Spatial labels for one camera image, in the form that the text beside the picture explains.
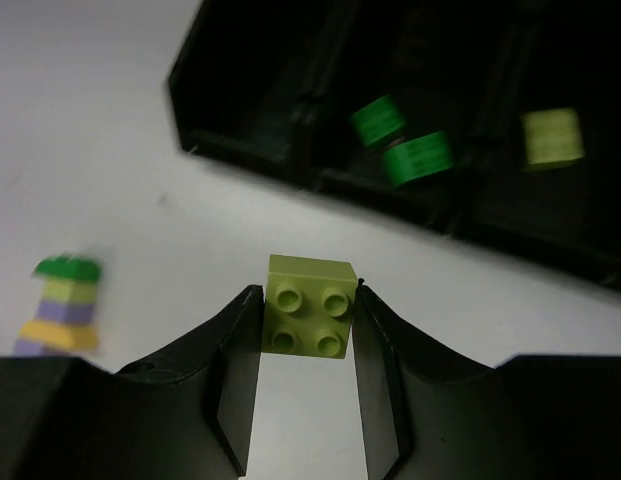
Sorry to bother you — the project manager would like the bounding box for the green curved lego top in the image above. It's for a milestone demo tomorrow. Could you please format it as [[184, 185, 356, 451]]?
[[33, 254, 102, 283]]

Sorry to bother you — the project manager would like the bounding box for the purple lego lower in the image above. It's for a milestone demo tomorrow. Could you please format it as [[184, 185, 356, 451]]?
[[13, 338, 59, 357]]

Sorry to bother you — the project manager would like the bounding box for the lime green lego brick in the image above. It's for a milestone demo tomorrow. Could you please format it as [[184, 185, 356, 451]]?
[[261, 254, 358, 359]]

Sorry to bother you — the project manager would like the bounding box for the purple lego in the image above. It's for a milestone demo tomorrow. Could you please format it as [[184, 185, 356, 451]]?
[[13, 338, 59, 357], [35, 299, 96, 326]]

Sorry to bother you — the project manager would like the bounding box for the dark green lego brick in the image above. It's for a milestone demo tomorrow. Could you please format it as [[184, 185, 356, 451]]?
[[383, 131, 454, 187]]

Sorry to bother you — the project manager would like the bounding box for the purple lego upper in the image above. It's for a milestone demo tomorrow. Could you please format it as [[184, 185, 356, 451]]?
[[35, 299, 96, 326]]

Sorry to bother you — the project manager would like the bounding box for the lime lego in stack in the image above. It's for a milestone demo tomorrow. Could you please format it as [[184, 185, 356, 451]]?
[[42, 279, 99, 305]]

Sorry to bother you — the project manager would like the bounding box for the yellow curved lego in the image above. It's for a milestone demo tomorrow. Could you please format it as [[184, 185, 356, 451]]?
[[19, 319, 99, 351]]

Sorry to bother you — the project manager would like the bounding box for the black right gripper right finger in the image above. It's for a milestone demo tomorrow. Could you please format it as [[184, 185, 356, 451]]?
[[353, 285, 621, 479]]

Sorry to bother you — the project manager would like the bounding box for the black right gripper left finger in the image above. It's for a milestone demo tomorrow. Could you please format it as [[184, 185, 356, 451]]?
[[0, 285, 264, 479]]

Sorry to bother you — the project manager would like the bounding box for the black compartment tray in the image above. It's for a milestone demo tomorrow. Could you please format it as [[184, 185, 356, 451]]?
[[167, 1, 621, 292]]

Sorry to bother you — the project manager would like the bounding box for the green lego in tray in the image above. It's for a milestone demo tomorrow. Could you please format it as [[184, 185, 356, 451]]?
[[350, 95, 406, 148]]

